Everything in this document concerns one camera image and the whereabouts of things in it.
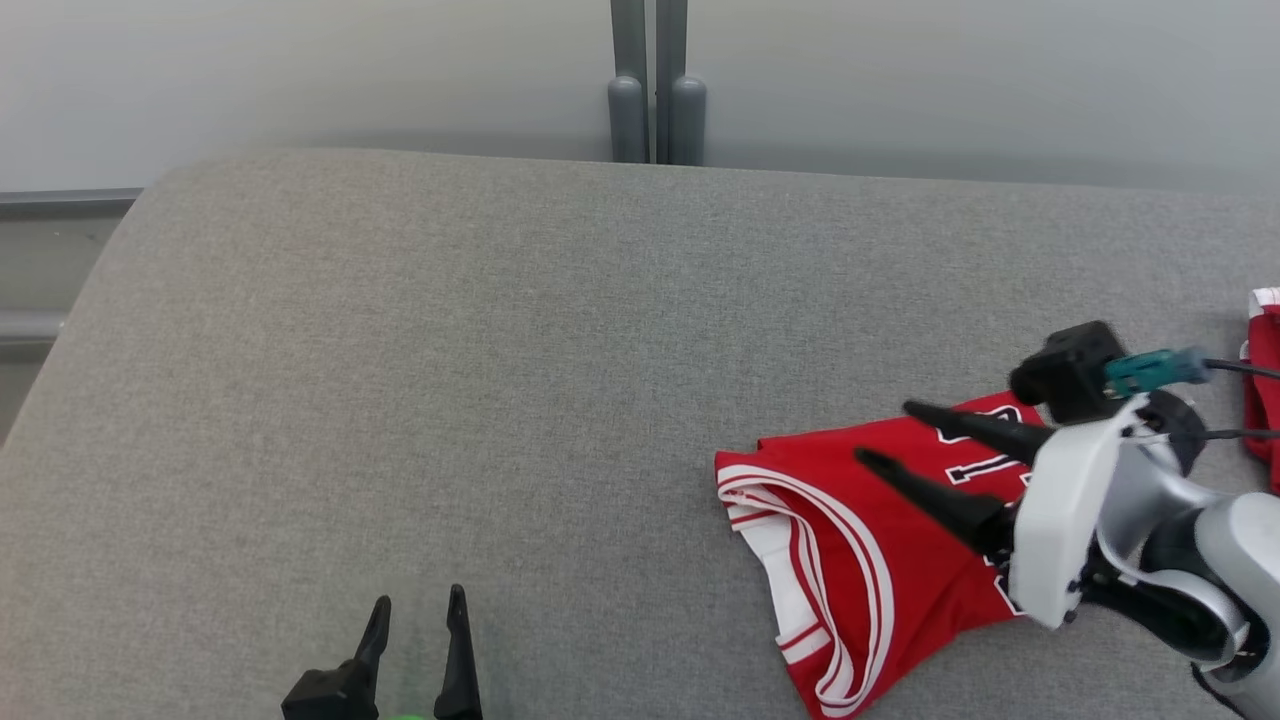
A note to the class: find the grey metal partition post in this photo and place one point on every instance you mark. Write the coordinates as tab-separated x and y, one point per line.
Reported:
688	120
628	120

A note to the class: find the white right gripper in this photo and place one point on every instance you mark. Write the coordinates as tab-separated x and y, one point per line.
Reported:
1060	520

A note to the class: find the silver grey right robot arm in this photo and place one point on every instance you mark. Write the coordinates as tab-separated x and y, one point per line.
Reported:
1230	540

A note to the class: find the red shorts white hem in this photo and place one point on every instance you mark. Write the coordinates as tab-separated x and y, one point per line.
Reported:
1265	400

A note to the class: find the red basketball jersey white stripes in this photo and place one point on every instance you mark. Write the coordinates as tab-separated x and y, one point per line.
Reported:
900	580

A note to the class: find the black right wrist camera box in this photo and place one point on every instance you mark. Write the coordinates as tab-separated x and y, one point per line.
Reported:
1070	370

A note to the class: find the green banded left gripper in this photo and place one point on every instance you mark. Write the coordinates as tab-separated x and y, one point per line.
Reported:
408	717

